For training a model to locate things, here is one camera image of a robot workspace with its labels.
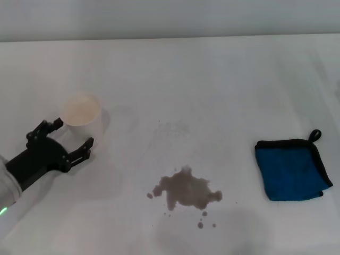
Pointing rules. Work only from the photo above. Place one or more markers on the blue rag with black trim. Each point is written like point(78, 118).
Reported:
point(289, 172)

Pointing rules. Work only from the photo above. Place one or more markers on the white paper cup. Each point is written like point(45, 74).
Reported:
point(82, 111)

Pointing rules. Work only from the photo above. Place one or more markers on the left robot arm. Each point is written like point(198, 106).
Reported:
point(6, 183)

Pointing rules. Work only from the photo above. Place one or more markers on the dark water stain puddle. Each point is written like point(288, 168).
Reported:
point(186, 190)

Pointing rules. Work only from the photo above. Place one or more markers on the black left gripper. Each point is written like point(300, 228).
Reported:
point(42, 156)

